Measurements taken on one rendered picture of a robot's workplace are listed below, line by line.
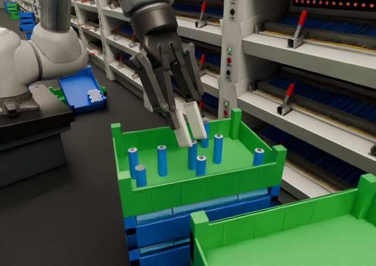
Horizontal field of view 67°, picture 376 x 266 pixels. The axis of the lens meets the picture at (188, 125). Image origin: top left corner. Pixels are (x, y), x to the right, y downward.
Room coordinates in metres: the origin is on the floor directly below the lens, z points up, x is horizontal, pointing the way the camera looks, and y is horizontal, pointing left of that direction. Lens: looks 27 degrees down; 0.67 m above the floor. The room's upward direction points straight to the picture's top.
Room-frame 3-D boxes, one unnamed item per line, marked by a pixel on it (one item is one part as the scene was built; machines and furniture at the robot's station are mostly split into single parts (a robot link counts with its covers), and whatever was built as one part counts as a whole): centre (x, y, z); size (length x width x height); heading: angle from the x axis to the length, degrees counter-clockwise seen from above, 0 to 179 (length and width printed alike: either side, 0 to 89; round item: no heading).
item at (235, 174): (0.49, -0.01, 0.36); 0.30 x 0.20 x 0.08; 107
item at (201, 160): (0.43, -0.02, 0.36); 0.02 x 0.02 x 0.06
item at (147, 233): (0.49, -0.01, 0.28); 0.30 x 0.20 x 0.08; 107
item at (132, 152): (0.45, 0.10, 0.36); 0.02 x 0.02 x 0.06
